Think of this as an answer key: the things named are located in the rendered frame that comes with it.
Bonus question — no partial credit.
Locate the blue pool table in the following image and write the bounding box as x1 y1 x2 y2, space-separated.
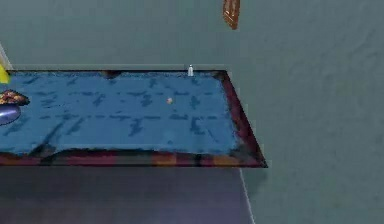
0 69 269 169

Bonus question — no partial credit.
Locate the shiny blue bowl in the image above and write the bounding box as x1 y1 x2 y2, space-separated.
0 103 22 127

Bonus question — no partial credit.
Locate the yellow object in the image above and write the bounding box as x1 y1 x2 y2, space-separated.
0 63 11 85

